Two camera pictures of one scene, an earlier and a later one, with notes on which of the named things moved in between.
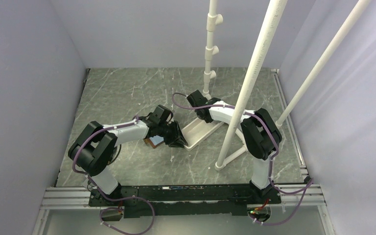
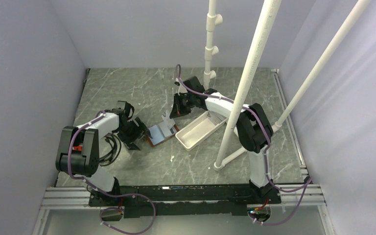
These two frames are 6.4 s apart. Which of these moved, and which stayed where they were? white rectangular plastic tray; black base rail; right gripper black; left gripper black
Moved: right gripper black; left gripper black
Stayed: black base rail; white rectangular plastic tray
